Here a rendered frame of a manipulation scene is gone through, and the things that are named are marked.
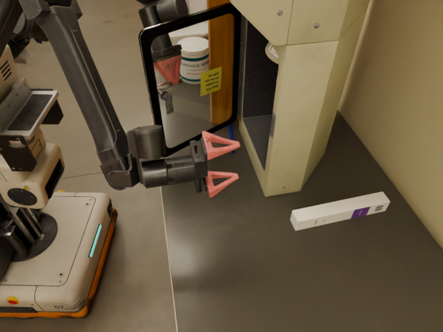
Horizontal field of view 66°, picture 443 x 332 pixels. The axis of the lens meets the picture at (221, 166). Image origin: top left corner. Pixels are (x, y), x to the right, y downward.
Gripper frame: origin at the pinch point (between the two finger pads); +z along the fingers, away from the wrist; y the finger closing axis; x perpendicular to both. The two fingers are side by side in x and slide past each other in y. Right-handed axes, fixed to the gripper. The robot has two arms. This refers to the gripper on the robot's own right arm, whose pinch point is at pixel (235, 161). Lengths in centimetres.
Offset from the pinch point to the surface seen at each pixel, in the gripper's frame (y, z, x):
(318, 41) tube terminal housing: 21.2, 18.5, 9.0
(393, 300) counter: -26.2, 32.2, -26.7
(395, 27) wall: 10, 55, 34
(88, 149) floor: -120, -72, 152
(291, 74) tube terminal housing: 14.4, 14.0, 9.0
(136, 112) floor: -120, -36, 190
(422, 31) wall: 13, 55, 23
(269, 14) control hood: 27.2, 7.9, 8.9
